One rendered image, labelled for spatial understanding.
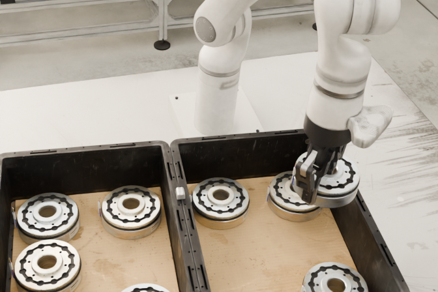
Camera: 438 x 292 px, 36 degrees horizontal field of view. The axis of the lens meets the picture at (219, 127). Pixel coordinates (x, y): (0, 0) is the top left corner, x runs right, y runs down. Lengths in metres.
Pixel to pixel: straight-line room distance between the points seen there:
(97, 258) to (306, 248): 0.35
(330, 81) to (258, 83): 0.89
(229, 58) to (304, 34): 2.03
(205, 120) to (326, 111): 0.62
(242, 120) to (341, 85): 0.71
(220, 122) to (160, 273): 0.48
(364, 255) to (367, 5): 0.46
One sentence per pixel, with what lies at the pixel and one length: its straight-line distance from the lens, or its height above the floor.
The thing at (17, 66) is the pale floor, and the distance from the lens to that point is 3.14.
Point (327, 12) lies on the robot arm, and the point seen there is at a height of 1.31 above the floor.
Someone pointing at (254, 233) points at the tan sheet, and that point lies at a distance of 1.18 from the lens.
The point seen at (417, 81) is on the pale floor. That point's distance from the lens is 3.22.
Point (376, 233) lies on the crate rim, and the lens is 1.09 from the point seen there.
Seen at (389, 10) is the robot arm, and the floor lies 1.32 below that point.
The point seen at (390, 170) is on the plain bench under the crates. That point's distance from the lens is 1.57.
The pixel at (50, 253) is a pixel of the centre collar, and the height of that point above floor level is 0.87.
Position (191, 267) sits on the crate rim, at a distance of 0.99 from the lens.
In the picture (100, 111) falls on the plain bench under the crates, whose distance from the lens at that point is 1.65.
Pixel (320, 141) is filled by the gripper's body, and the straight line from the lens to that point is 0.94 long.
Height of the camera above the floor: 1.70
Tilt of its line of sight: 38 degrees down
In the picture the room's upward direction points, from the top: 4 degrees clockwise
